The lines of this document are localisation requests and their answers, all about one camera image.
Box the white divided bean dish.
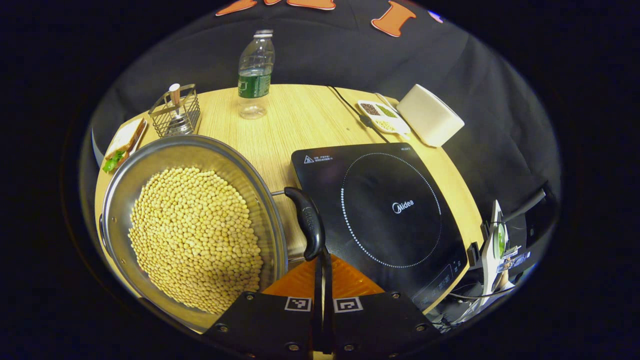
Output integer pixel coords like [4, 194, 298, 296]
[357, 99, 412, 136]

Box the white toaster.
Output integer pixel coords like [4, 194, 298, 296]
[396, 83, 466, 148]

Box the white toaster cable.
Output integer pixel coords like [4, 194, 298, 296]
[375, 92, 402, 114]

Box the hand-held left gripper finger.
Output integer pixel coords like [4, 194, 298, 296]
[325, 250, 441, 355]
[202, 252, 324, 354]

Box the wooden-topped metal utensil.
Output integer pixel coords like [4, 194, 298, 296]
[168, 83, 183, 120]

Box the black induction cooktop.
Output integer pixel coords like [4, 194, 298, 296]
[291, 142, 470, 314]

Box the clear plastic water bottle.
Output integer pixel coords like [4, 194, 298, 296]
[237, 29, 276, 120]

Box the black power cable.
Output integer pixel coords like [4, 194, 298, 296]
[327, 86, 391, 144]

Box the sandwich with lettuce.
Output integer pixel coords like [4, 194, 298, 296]
[102, 117, 149, 174]

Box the wire mesh holder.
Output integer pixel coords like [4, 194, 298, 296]
[148, 83, 202, 138]

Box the steel pot with soybeans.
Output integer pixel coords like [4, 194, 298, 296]
[98, 134, 327, 335]

